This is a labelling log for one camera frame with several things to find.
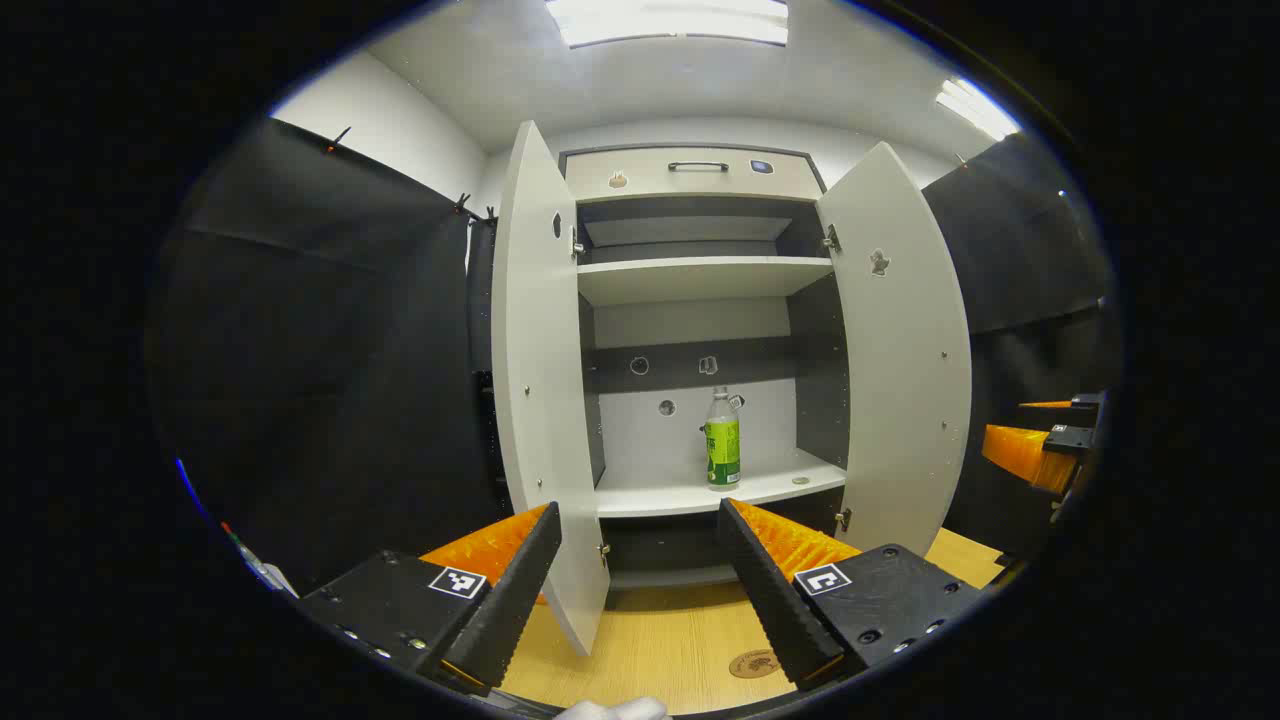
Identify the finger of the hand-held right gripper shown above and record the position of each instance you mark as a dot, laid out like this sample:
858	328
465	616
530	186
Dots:
1085	405
1020	450

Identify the clear bottle with green label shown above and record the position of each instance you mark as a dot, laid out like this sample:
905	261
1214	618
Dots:
722	450

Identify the grey cabinet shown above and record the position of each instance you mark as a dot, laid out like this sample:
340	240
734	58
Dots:
690	275

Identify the large ceiling light panel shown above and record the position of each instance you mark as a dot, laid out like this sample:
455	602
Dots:
670	20

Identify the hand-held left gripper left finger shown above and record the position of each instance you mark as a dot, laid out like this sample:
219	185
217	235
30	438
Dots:
510	600

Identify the narrow ceiling light panel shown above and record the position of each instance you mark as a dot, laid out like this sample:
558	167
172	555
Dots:
975	105

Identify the grey cabinet door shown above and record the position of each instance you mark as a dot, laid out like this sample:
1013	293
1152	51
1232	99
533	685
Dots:
900	380
540	350

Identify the round cork coaster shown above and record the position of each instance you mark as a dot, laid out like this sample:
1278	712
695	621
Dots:
752	664

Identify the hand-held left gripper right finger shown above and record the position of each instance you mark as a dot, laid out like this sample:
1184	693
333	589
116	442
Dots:
770	600

